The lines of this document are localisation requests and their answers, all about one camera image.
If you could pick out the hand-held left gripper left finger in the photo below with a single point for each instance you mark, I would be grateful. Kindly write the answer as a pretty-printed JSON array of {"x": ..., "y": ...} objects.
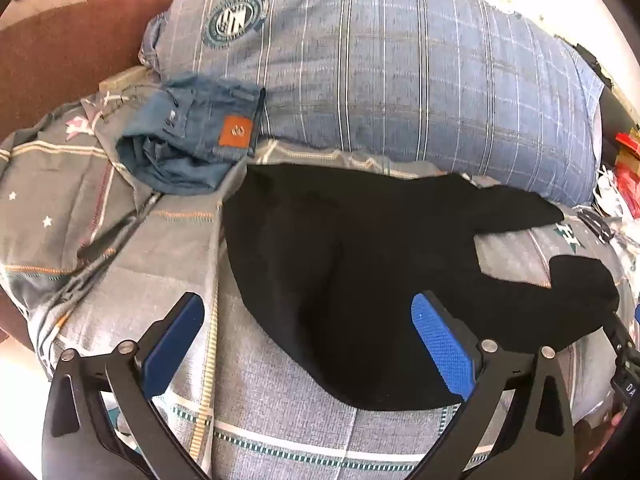
[{"x": 175, "y": 342}]

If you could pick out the brown headboard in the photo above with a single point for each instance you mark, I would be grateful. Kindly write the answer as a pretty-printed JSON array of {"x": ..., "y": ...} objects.
[{"x": 60, "y": 50}]

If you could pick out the grey printed bedsheet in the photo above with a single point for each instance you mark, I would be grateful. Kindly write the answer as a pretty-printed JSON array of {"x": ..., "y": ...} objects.
[{"x": 125, "y": 270}]

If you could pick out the white clutter pile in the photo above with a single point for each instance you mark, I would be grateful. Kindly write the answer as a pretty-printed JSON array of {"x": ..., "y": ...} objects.
[{"x": 612, "y": 195}]

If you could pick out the black pants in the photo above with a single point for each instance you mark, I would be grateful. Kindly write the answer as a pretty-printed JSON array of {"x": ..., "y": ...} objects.
[{"x": 350, "y": 260}]

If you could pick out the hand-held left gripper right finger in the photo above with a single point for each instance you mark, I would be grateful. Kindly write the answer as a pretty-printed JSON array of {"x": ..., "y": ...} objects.
[{"x": 440, "y": 345}]

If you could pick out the red packets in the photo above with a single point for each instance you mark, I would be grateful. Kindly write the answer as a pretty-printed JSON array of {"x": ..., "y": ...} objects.
[{"x": 629, "y": 165}]

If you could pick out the blue plaid pillow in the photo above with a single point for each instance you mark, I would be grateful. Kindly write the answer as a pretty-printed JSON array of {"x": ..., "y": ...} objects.
[{"x": 400, "y": 85}]

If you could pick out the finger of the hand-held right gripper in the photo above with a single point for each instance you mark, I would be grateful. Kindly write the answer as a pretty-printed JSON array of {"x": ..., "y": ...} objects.
[
  {"x": 595, "y": 224},
  {"x": 619, "y": 336}
]

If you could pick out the folded blue jeans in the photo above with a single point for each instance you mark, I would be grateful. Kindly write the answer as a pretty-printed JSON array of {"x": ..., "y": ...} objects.
[{"x": 200, "y": 150}]

